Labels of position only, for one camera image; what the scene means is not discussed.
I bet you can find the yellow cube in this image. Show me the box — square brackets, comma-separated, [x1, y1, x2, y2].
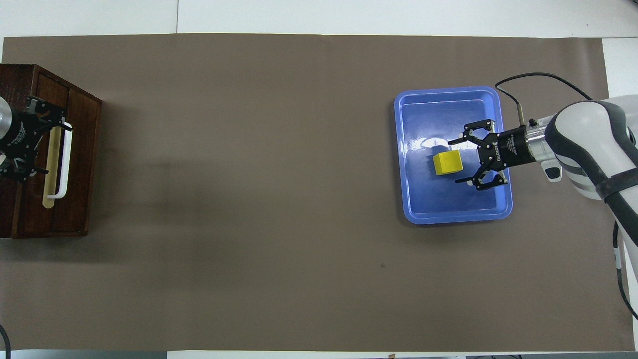
[432, 151, 464, 176]

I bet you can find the brown table mat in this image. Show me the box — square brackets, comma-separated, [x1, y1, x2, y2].
[0, 33, 636, 352]

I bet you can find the blue plastic tray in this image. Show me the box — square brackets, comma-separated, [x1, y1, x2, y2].
[394, 86, 514, 225]

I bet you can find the white drawer handle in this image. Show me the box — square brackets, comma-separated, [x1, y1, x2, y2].
[46, 122, 73, 200]

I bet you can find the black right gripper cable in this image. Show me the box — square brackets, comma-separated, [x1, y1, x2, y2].
[494, 72, 594, 125]

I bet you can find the wooden drawer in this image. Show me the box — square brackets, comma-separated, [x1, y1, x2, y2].
[35, 75, 71, 235]

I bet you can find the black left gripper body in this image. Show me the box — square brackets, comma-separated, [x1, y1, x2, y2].
[0, 113, 38, 161]

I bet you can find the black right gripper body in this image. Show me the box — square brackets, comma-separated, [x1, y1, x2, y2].
[478, 125, 537, 173]

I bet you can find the dark wooden drawer cabinet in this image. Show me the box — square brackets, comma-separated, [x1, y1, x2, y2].
[0, 64, 103, 239]

